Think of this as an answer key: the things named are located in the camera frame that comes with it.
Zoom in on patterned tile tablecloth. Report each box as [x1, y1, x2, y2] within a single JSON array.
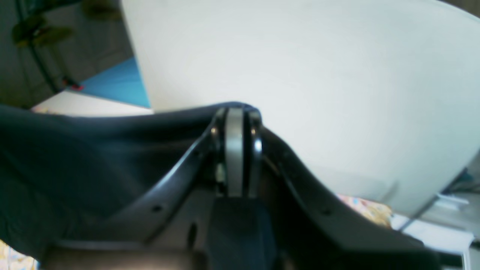
[[0, 193, 393, 270]]

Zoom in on blue floor mat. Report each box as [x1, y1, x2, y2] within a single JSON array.
[[81, 57, 151, 109]]

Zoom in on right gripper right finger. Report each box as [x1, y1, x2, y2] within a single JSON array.
[[244, 111, 439, 270]]

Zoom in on white board panel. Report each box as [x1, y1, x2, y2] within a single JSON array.
[[121, 0, 480, 214]]

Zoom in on black long-sleeve t-shirt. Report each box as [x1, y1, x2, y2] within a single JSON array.
[[1, 102, 280, 270]]

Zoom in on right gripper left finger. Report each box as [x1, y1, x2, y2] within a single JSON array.
[[41, 108, 245, 270]]

